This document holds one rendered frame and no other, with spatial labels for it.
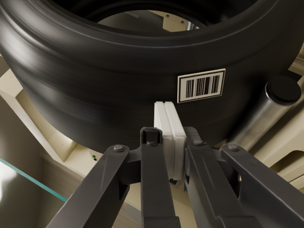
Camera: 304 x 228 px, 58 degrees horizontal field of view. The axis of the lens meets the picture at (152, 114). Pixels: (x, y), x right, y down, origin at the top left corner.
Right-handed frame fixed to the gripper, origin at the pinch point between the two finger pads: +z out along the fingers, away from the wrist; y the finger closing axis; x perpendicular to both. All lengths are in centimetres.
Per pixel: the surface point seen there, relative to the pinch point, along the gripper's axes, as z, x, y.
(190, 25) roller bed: 83, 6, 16
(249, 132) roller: 22.1, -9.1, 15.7
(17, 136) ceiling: 410, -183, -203
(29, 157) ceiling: 455, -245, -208
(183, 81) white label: 14.3, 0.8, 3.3
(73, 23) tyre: 20.0, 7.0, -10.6
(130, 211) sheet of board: 397, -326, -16
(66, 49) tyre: 17.6, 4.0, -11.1
